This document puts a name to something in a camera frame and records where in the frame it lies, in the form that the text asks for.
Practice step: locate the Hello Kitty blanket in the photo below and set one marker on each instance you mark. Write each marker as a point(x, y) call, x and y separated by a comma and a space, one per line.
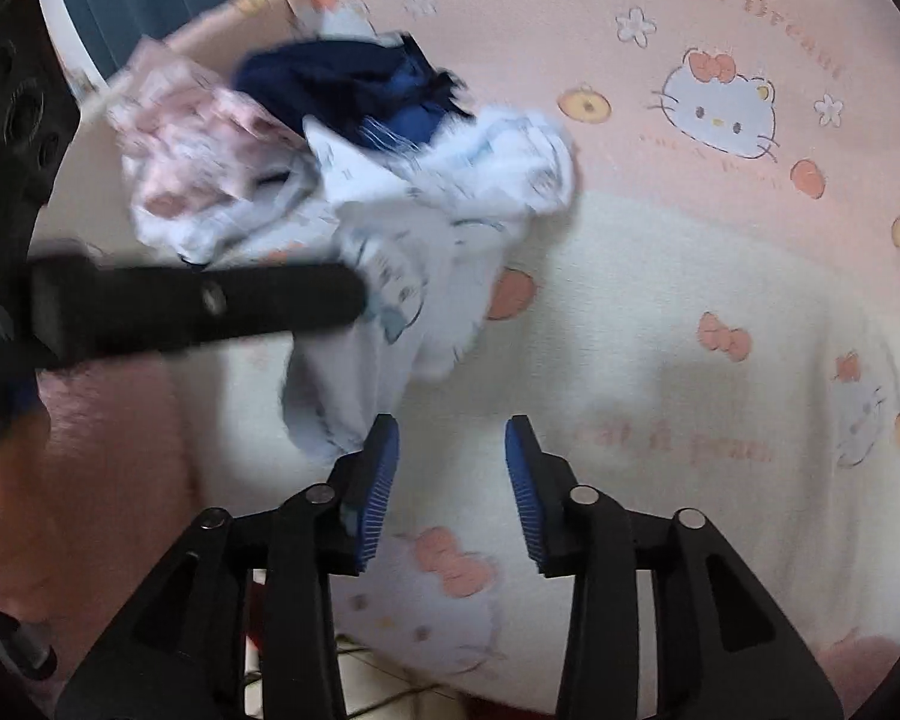
point(714, 323)

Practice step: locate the person's left hand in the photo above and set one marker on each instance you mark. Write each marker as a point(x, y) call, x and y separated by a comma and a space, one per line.
point(32, 549)

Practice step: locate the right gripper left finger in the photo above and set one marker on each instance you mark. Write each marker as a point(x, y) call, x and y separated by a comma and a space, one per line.
point(177, 648)

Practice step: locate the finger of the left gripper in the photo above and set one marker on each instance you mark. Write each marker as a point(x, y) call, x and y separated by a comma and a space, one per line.
point(83, 311)

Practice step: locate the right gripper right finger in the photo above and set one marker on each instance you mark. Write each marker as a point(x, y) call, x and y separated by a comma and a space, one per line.
point(724, 648)

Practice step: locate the navy blue garment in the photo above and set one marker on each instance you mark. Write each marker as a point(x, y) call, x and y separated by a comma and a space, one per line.
point(378, 96)

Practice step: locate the white printed children's pants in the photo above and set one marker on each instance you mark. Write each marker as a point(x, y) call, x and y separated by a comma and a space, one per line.
point(428, 229)

